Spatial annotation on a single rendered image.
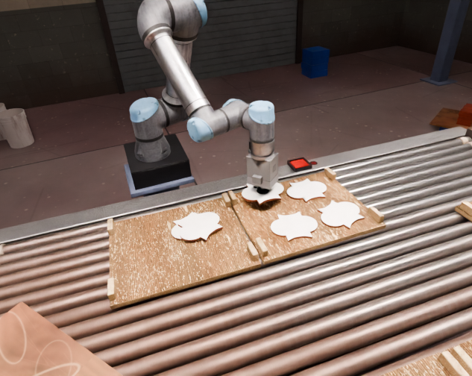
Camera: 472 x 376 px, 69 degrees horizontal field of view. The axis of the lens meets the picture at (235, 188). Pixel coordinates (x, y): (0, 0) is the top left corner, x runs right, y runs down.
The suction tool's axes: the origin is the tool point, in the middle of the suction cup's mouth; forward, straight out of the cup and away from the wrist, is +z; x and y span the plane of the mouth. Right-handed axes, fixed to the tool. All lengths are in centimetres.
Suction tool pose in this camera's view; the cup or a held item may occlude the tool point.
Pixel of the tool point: (262, 193)
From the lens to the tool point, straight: 118.0
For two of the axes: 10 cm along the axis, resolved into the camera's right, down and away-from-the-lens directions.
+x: 5.0, -5.1, 7.0
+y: 8.6, 2.4, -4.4
